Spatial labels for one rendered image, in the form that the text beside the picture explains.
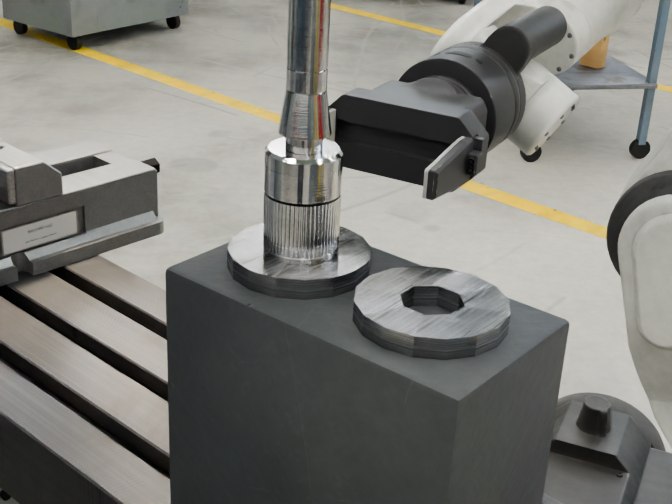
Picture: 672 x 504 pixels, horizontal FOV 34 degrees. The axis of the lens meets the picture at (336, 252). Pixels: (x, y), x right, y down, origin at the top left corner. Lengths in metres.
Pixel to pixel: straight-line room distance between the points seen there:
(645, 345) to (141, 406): 0.52
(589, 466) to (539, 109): 0.68
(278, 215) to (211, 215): 2.98
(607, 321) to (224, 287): 2.54
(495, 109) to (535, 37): 0.08
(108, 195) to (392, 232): 2.45
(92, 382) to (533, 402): 0.41
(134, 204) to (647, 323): 0.54
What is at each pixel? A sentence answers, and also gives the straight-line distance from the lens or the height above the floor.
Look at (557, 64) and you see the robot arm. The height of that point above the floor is 1.17.
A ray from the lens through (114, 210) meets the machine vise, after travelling 1.15.
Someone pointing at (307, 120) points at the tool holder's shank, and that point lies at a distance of 0.63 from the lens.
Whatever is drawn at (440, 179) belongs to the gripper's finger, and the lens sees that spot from 0.70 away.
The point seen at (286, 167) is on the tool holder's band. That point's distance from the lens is 0.63.
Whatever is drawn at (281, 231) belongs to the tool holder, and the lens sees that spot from 0.65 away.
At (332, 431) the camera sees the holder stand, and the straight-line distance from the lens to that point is 0.62.
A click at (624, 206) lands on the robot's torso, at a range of 1.11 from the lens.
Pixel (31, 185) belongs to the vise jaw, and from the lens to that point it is 1.08.
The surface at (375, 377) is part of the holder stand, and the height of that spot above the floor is 1.12.
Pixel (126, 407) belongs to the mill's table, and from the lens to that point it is 0.89.
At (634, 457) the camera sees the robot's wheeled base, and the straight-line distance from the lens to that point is 1.51.
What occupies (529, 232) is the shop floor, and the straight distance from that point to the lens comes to 3.64.
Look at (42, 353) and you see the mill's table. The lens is 0.97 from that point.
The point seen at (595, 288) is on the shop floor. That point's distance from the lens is 3.32.
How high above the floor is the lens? 1.42
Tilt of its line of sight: 25 degrees down
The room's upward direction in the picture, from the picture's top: 3 degrees clockwise
